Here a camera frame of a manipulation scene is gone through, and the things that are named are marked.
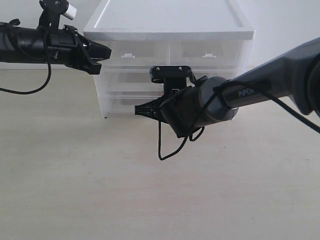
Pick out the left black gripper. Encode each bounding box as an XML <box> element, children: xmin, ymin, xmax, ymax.
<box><xmin>47</xmin><ymin>25</ymin><xmax>112</xmax><ymax>75</ymax></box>

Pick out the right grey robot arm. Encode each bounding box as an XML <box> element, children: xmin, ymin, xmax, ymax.
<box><xmin>134</xmin><ymin>38</ymin><xmax>320</xmax><ymax>138</ymax></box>

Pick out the top left translucent drawer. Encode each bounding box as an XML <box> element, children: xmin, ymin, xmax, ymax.
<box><xmin>100</xmin><ymin>40</ymin><xmax>168</xmax><ymax>67</ymax></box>

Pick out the wide translucent drawer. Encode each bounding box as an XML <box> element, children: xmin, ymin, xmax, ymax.
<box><xmin>94</xmin><ymin>68</ymin><xmax>239</xmax><ymax>96</ymax></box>
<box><xmin>98</xmin><ymin>95</ymin><xmax>160</xmax><ymax>118</ymax></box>

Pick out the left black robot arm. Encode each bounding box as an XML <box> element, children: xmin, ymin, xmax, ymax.
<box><xmin>0</xmin><ymin>20</ymin><xmax>112</xmax><ymax>75</ymax></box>

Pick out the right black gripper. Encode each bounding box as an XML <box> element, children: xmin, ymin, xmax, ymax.
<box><xmin>134</xmin><ymin>88</ymin><xmax>190</xmax><ymax>123</ymax></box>

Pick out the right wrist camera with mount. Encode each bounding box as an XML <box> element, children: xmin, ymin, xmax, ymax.
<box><xmin>149</xmin><ymin>65</ymin><xmax>196</xmax><ymax>96</ymax></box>

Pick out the left black camera cable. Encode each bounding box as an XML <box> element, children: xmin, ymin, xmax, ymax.
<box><xmin>0</xmin><ymin>18</ymin><xmax>88</xmax><ymax>95</ymax></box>

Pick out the top right translucent drawer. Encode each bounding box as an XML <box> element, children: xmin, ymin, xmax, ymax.
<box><xmin>169</xmin><ymin>40</ymin><xmax>250</xmax><ymax>69</ymax></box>

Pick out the white plastic drawer cabinet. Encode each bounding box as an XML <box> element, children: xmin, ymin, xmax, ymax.
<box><xmin>83</xmin><ymin>0</ymin><xmax>256</xmax><ymax>118</ymax></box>

